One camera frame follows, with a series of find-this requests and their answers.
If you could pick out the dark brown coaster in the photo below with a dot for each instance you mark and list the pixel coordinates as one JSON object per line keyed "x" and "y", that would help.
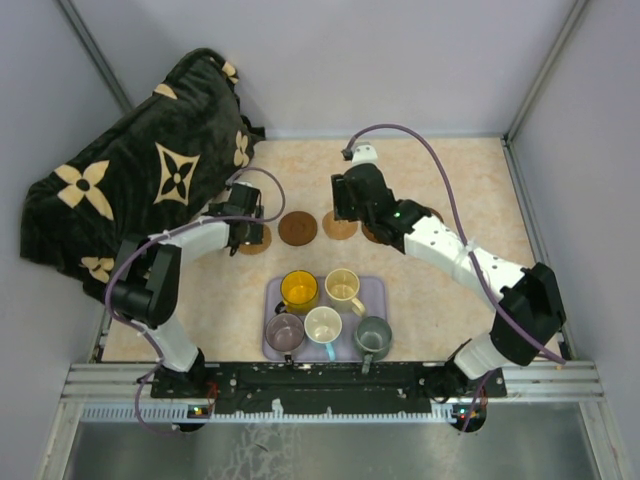
{"x": 297, "y": 228}
{"x": 435, "y": 213}
{"x": 374, "y": 232}

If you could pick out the white mug blue handle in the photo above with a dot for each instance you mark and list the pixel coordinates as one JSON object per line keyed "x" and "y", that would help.
{"x": 323, "y": 326}

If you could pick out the yellow translucent mug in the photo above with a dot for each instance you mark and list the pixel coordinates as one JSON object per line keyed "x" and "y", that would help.
{"x": 299, "y": 290}

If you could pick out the lavender plastic tray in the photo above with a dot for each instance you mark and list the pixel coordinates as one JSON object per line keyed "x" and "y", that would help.
{"x": 372, "y": 294}

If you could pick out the cream yellow mug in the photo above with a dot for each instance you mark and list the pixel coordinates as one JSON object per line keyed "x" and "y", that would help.
{"x": 343, "y": 287}

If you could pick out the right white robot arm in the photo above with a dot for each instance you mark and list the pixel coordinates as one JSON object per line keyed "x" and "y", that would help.
{"x": 527, "y": 301}

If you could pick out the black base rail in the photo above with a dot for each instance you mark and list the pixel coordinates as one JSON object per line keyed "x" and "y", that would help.
{"x": 317, "y": 388}

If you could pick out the light cork coaster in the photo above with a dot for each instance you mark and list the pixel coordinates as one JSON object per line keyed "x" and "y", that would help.
{"x": 338, "y": 229}
{"x": 256, "y": 248}

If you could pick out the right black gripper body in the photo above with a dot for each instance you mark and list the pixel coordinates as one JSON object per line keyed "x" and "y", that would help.
{"x": 344, "y": 209}

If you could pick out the black floral plush blanket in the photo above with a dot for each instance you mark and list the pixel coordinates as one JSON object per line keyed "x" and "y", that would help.
{"x": 154, "y": 170}

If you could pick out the grey green mug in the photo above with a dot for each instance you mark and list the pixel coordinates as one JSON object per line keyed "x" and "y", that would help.
{"x": 373, "y": 338}

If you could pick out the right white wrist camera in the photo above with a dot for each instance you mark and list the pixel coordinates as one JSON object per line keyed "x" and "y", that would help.
{"x": 360, "y": 153}

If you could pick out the dark brown coaster top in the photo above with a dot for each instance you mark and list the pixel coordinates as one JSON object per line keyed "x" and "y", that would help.
{"x": 374, "y": 232}

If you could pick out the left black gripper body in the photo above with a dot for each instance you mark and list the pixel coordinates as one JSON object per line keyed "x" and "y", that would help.
{"x": 253, "y": 233}

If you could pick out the purple mug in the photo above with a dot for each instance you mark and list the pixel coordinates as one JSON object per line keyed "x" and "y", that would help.
{"x": 284, "y": 337}

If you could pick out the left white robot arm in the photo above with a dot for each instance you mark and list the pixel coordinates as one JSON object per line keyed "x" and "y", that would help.
{"x": 143, "y": 289}

